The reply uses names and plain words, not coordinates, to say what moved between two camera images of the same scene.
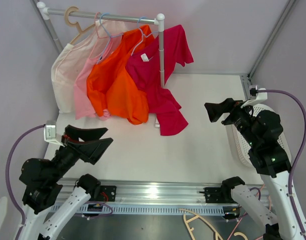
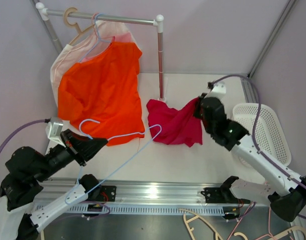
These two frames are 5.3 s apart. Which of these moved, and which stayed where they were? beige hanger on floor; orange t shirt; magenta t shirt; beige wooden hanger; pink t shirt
Moved: pink t shirt; magenta t shirt; orange t shirt
Stayed: beige wooden hanger; beige hanger on floor
